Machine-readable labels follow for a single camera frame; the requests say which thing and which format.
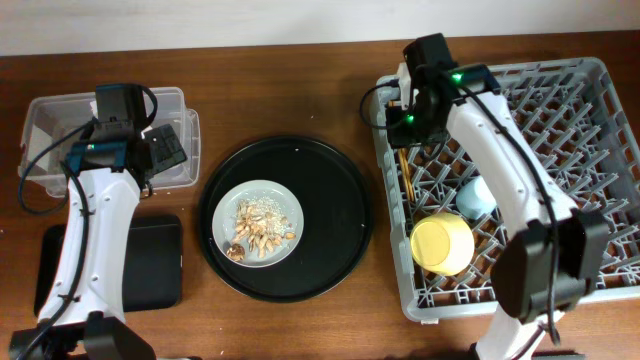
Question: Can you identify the wooden chopstick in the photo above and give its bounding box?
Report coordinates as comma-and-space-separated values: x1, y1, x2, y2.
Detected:
397, 148, 415, 202
399, 148, 415, 203

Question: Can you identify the blue plastic cup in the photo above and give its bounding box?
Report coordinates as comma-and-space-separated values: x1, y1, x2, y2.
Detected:
456, 176, 497, 220

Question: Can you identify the grey plate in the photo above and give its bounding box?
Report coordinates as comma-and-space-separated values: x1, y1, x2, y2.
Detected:
210, 180, 305, 268

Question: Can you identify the yellow plastic bowl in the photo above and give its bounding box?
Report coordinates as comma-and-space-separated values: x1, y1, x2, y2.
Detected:
409, 212, 475, 276

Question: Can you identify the peanut shells and rice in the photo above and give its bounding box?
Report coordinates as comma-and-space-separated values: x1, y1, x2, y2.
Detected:
226, 196, 297, 262

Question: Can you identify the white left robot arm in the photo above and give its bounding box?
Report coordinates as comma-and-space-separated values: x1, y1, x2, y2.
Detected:
9, 124, 187, 359

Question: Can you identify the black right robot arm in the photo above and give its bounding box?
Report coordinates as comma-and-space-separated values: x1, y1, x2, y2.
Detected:
390, 63, 608, 359

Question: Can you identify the grey plastic dishwasher rack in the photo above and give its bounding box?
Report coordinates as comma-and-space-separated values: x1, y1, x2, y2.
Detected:
373, 58, 639, 324

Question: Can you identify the clear plastic bin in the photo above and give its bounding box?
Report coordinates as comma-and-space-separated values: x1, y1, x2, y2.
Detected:
18, 87, 201, 198

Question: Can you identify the round black tray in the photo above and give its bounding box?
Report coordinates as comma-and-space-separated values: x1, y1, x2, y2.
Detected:
198, 136, 373, 303

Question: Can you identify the black rectangular bin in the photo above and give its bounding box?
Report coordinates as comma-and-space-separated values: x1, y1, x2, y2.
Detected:
33, 215, 183, 315

